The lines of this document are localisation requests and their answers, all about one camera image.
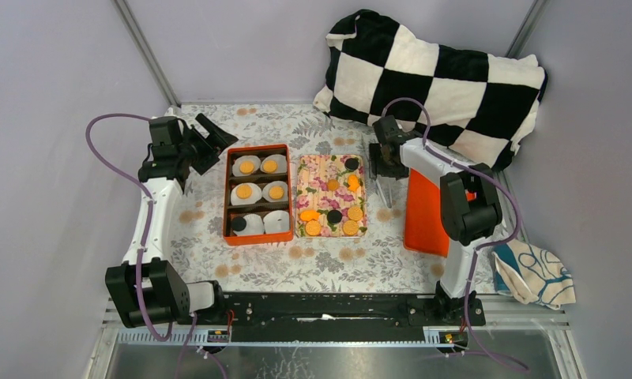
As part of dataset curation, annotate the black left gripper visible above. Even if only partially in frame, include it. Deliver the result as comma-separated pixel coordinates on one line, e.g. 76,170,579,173
176,114,238,174

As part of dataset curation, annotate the orange fish shaped cookie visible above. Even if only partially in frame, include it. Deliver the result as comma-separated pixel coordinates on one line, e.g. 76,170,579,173
299,209,321,223
347,174,361,193

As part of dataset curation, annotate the round swirl butter cookie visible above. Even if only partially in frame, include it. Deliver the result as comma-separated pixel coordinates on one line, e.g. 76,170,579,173
326,179,340,191

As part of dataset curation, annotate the floral cookie tray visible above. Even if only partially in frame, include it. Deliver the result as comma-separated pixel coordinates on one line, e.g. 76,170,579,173
295,154,368,238

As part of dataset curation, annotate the round tan biscuit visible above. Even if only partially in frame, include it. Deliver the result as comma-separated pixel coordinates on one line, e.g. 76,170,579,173
342,220,359,236
261,159,279,174
235,184,254,199
304,220,322,237
239,161,255,175
347,206,364,222
268,186,285,201

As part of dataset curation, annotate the orange compartment cookie box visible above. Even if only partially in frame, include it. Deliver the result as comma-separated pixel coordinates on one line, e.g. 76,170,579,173
223,144,294,246

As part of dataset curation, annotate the black sandwich cookie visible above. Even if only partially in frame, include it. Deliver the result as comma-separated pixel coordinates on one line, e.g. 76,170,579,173
231,216,247,233
326,209,343,225
344,157,360,171

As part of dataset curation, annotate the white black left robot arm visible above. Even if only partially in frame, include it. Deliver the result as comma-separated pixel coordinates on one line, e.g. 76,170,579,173
105,113,238,328

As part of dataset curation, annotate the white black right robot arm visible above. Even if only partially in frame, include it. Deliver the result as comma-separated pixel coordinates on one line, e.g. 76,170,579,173
369,116,502,325

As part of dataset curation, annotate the orange box lid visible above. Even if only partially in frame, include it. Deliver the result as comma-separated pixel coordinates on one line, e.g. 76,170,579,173
404,169,450,258

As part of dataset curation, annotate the white paper cupcake liner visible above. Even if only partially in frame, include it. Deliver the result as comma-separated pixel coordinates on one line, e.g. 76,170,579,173
230,183,262,206
232,214,265,236
231,155,261,177
261,181,288,203
262,210,291,234
260,154,288,174

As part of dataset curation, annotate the black white checkered pillow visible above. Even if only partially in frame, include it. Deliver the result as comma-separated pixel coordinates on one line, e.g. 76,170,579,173
314,9,547,171

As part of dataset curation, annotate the blue cream patterned cloth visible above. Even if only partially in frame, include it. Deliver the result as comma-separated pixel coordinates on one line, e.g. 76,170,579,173
493,239,577,310

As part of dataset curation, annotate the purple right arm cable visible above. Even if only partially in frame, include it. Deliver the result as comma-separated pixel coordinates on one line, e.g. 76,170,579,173
381,97,532,373

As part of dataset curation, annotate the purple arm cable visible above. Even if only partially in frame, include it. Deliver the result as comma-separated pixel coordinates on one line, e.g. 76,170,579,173
381,97,532,373
85,113,228,379

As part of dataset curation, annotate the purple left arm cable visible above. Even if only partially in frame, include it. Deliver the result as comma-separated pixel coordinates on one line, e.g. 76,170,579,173
85,113,228,379

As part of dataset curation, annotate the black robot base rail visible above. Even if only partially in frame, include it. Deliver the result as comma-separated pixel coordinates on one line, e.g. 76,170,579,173
197,292,486,343

